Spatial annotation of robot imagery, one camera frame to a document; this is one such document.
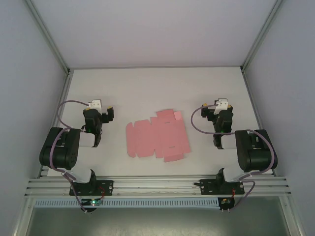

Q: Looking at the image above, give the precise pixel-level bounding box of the pink paper box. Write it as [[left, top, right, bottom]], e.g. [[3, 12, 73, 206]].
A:
[[126, 110, 191, 163]]

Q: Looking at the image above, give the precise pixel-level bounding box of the left circuit board green light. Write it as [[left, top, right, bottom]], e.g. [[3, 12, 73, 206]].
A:
[[82, 199, 103, 207]]

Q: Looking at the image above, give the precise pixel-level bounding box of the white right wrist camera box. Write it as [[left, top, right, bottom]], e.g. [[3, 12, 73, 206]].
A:
[[213, 97, 229, 115]]

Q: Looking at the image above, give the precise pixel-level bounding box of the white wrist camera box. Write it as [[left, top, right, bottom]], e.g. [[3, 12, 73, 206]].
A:
[[213, 97, 229, 115], [86, 99, 103, 109]]

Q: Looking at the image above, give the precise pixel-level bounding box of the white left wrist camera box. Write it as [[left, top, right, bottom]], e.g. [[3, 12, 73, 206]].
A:
[[86, 99, 103, 109]]

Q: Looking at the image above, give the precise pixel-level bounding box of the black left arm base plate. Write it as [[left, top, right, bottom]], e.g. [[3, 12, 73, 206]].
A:
[[69, 179, 114, 197]]

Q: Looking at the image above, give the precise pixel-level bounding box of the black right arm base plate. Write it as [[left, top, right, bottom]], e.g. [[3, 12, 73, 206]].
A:
[[199, 179, 245, 196]]

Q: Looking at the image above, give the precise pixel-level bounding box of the aluminium frame post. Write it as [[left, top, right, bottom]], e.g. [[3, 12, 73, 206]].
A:
[[240, 0, 284, 74], [24, 0, 72, 76]]

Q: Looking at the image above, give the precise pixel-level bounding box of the aluminium mounting rail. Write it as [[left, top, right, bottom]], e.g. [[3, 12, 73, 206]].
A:
[[24, 176, 292, 197]]

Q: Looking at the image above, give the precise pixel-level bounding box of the grey slotted cable duct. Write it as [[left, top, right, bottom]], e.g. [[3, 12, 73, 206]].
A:
[[34, 198, 220, 208]]

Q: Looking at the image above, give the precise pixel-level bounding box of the aluminium lower frame strut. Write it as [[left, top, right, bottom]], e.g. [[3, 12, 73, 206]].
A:
[[14, 195, 35, 236], [279, 195, 305, 236]]

